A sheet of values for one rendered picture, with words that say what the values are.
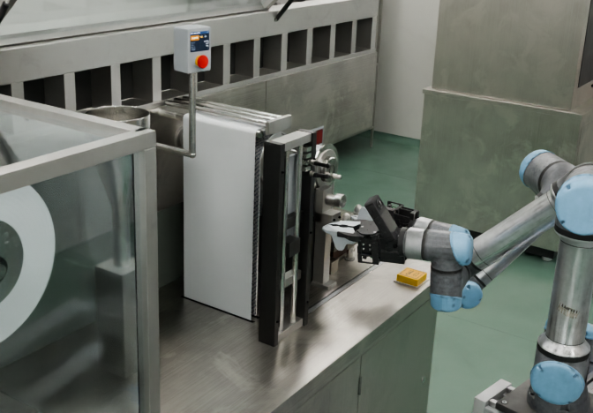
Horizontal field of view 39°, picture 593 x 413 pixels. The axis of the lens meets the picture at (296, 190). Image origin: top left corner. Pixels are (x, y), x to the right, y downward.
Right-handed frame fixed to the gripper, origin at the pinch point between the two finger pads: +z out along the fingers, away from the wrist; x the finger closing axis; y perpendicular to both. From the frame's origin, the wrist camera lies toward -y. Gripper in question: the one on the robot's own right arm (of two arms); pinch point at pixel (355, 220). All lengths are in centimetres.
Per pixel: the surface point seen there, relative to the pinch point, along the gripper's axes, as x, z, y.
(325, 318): 27.3, -7.5, -19.0
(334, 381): 40, -19, -28
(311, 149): 34.9, -5.3, 30.6
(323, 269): 11.3, 3.4, -13.2
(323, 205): 11.8, 4.3, 7.0
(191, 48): 64, 9, 58
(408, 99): -444, 197, -70
